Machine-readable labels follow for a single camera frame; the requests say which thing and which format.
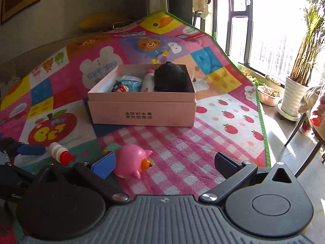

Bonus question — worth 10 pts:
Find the small white red-capped bottle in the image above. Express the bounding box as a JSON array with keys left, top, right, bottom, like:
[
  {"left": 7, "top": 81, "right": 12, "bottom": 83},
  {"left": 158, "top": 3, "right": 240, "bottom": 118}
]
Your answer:
[{"left": 49, "top": 142, "right": 72, "bottom": 164}]

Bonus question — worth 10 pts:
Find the colourful cartoon play mat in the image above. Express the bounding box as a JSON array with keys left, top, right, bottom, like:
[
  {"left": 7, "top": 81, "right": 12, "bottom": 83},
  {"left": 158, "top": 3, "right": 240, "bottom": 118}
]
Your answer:
[{"left": 0, "top": 11, "right": 272, "bottom": 244}]

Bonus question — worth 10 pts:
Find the printed pink clothing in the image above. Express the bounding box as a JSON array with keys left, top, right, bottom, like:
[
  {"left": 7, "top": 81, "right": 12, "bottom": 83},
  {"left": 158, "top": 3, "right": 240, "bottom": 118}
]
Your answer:
[{"left": 298, "top": 84, "right": 325, "bottom": 127}]

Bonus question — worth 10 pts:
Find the small black and white figure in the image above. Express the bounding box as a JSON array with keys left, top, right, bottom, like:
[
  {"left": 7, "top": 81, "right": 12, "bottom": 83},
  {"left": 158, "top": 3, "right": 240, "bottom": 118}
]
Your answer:
[{"left": 112, "top": 81, "right": 127, "bottom": 93}]

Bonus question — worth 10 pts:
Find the beige hanging garment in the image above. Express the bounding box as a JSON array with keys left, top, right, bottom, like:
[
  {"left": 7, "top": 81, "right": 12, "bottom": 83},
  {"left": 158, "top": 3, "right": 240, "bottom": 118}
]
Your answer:
[{"left": 193, "top": 0, "right": 212, "bottom": 13}]

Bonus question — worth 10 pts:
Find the tall green potted plant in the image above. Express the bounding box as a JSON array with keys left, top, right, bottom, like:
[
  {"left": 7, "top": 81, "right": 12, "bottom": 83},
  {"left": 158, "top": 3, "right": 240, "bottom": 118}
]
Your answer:
[{"left": 289, "top": 0, "right": 325, "bottom": 87}]

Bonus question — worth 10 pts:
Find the yellow cushion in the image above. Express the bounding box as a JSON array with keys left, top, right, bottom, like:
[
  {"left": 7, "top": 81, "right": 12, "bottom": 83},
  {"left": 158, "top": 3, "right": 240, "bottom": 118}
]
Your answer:
[{"left": 77, "top": 13, "right": 127, "bottom": 29}]

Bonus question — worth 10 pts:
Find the pink pig toy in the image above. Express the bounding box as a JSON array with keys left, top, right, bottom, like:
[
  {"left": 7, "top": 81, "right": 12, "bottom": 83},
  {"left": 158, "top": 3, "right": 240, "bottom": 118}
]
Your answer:
[{"left": 104, "top": 143, "right": 154, "bottom": 180}]

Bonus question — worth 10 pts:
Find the chair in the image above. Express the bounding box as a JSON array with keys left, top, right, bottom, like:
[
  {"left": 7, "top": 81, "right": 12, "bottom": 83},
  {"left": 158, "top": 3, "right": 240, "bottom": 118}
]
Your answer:
[{"left": 284, "top": 112, "right": 325, "bottom": 178}]

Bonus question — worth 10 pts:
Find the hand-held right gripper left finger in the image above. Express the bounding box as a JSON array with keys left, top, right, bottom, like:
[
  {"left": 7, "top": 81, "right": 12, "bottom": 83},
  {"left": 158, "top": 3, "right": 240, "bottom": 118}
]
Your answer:
[{"left": 32, "top": 151, "right": 131, "bottom": 205}]

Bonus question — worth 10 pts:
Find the blue packet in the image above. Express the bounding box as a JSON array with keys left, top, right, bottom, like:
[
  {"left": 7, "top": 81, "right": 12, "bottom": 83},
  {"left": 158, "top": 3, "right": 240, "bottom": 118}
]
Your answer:
[{"left": 119, "top": 75, "right": 143, "bottom": 92}]

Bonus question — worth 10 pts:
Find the small red potted plant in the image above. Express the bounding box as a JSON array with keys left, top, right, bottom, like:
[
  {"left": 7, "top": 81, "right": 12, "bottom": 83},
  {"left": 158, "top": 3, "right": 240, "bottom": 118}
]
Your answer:
[{"left": 300, "top": 118, "right": 312, "bottom": 135}]

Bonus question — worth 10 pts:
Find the black plush cat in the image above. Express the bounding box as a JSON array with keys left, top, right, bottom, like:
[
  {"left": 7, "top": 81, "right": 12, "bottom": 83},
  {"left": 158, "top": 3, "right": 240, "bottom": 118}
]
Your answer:
[{"left": 154, "top": 61, "right": 191, "bottom": 92}]

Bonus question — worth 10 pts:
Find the dark curtain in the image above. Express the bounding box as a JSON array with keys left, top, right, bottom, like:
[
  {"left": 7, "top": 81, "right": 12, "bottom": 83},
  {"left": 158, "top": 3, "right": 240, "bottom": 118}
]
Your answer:
[{"left": 166, "top": 0, "right": 194, "bottom": 24}]

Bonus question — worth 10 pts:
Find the white cable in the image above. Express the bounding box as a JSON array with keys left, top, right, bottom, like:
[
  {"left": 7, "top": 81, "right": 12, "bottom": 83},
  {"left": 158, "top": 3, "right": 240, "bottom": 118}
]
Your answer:
[{"left": 112, "top": 20, "right": 136, "bottom": 29}]

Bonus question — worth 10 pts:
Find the white plant pot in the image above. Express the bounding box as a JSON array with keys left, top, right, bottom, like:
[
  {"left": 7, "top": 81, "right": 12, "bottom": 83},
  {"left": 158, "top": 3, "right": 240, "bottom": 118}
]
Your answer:
[{"left": 277, "top": 76, "right": 310, "bottom": 122}]

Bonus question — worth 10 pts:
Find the red and white foam rocket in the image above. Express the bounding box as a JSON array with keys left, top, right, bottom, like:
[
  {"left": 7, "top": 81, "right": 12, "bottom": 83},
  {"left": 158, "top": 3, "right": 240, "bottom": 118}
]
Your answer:
[{"left": 142, "top": 69, "right": 156, "bottom": 92}]

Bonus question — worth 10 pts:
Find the pink cardboard box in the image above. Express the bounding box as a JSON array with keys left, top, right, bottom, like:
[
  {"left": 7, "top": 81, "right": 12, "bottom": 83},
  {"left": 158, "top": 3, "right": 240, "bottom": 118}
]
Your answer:
[{"left": 88, "top": 64, "right": 197, "bottom": 127}]

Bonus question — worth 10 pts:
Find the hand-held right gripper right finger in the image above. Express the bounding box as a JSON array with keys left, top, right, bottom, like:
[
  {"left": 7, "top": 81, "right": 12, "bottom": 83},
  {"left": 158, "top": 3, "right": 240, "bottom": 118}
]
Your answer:
[{"left": 198, "top": 152, "right": 296, "bottom": 205}]

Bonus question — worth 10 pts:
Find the pink planter bowl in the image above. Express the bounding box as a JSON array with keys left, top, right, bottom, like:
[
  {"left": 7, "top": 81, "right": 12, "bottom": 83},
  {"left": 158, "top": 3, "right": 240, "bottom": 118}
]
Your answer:
[{"left": 257, "top": 85, "right": 282, "bottom": 107}]

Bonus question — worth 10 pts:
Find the black window frame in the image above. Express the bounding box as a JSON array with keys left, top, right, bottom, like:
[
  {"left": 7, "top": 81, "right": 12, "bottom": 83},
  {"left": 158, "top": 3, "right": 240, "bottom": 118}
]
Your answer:
[{"left": 212, "top": 0, "right": 325, "bottom": 87}]

